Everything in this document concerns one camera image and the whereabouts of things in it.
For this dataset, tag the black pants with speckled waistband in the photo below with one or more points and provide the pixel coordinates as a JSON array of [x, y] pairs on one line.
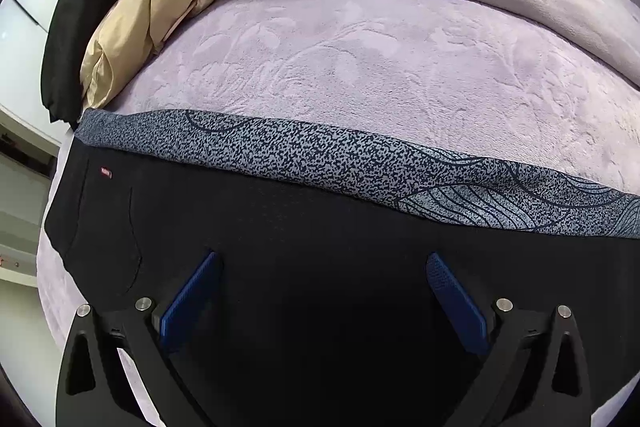
[[310, 257]]

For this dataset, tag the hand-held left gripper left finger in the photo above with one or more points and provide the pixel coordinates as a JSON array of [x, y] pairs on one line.
[[192, 302]]

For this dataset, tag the white cabinet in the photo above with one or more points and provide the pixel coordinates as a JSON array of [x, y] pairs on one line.
[[20, 207]]

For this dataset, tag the lilac plush blanket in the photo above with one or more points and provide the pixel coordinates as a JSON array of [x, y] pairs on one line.
[[350, 57]]

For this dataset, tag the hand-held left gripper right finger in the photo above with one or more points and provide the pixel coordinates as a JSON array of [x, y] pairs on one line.
[[457, 302]]

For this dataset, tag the black garment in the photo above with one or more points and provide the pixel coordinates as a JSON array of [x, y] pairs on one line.
[[85, 17]]

